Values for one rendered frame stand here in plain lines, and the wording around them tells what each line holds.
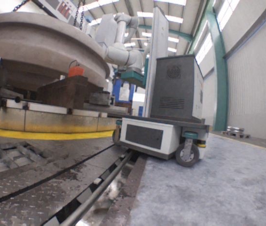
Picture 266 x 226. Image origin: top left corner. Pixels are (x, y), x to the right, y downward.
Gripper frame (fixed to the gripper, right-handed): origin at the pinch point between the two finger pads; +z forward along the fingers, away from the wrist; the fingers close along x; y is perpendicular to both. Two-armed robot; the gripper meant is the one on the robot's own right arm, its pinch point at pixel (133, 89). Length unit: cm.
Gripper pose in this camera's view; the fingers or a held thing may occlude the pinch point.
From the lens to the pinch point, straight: 170.6
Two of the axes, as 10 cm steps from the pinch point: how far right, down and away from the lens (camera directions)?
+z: -1.3, 9.9, -0.2
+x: 6.2, 1.0, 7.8
